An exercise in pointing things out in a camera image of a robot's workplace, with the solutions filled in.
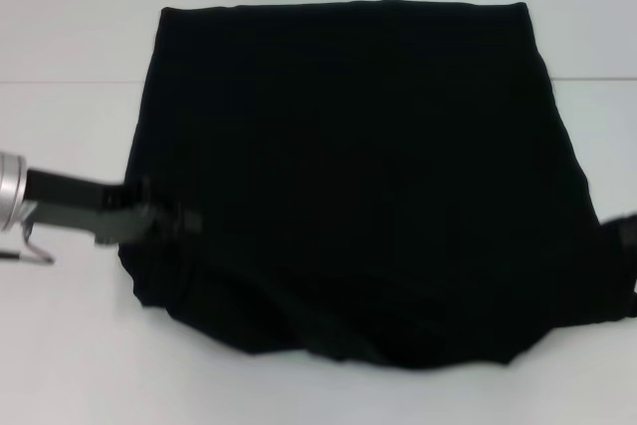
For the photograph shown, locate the thin grey left gripper cable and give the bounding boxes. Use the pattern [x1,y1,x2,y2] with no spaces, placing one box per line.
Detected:
[0,218,56,266]

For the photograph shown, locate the black t-shirt with white print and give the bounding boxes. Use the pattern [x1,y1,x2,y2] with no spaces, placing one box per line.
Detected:
[116,0,637,370]

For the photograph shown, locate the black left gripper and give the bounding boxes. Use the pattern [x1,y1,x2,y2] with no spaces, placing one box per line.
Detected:
[24,169,203,247]

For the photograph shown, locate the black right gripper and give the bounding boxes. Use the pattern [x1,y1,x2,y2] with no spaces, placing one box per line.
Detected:
[599,213,637,252]

